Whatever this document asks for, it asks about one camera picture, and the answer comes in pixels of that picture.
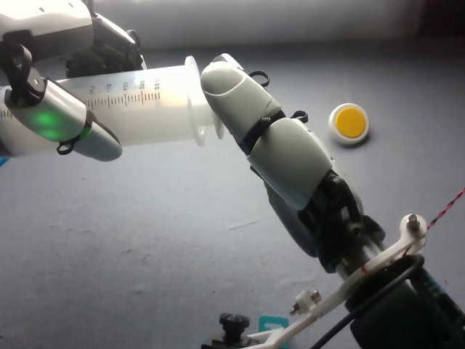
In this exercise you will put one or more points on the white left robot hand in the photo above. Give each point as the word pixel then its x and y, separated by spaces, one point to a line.
pixel 47 22

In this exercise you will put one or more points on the large clear plastic syringe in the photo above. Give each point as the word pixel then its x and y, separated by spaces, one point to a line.
pixel 152 116

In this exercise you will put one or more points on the blue rectangular block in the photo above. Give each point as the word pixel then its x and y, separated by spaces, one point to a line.
pixel 2 162

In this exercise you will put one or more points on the yellow round push button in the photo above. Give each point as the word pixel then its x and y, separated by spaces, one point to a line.
pixel 350 123

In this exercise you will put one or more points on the teal letter K block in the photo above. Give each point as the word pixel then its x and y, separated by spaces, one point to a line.
pixel 272 323

